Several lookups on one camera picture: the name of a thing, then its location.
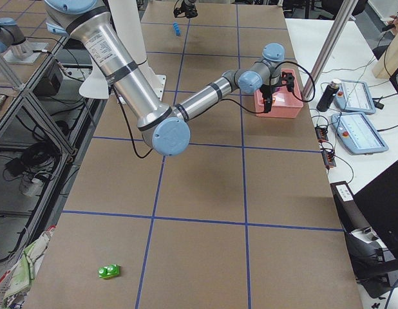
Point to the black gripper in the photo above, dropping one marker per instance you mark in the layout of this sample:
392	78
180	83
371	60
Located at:
267	89
188	6

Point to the long blue studded block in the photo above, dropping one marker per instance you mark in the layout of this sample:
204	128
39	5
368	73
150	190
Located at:
176	29

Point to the green double block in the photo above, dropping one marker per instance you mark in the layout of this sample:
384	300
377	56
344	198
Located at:
109	271

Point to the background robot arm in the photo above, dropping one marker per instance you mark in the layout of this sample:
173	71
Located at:
14	45

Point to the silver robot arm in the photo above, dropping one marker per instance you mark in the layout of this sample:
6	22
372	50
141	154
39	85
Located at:
109	32

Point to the pink plastic box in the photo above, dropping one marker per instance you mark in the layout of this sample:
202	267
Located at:
284	103

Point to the black bottle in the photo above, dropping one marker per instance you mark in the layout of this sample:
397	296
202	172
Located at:
328	95

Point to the upper orange connector board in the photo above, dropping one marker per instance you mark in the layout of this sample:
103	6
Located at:
322	133

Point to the orange connector board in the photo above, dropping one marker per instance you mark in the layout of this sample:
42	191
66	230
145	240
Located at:
322	133
328	156

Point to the upper teach pendant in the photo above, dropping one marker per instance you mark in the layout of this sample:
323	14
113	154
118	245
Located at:
352	96

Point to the teach pendant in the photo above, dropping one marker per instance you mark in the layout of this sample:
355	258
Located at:
352	96
358	135

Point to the lower orange connector board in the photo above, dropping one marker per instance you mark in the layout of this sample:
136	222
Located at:
328	156

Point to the lower teach pendant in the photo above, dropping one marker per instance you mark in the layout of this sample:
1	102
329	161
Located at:
358	135

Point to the black laptop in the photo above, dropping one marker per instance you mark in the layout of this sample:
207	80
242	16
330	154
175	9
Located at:
378	202

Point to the black printer device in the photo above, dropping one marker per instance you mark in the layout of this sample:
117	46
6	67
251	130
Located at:
374	264

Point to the crumpled cloth bag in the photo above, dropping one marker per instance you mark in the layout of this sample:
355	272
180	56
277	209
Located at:
17	281

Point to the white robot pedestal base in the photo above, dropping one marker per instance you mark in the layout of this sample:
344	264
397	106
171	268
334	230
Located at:
144	64

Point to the aluminium frame post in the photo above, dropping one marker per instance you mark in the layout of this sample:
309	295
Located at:
342	17

